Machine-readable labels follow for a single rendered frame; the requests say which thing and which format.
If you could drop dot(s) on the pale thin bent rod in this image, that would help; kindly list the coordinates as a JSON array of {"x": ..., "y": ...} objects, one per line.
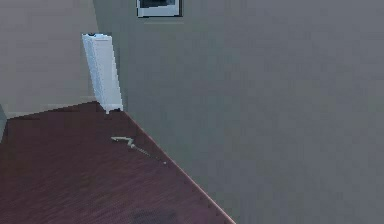
[{"x": 128, "y": 142}]

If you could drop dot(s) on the white tall cabinet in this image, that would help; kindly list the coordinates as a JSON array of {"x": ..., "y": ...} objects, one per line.
[{"x": 103, "y": 73}]

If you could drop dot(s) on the white framed wall picture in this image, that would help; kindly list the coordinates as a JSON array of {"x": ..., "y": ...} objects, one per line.
[{"x": 159, "y": 8}]

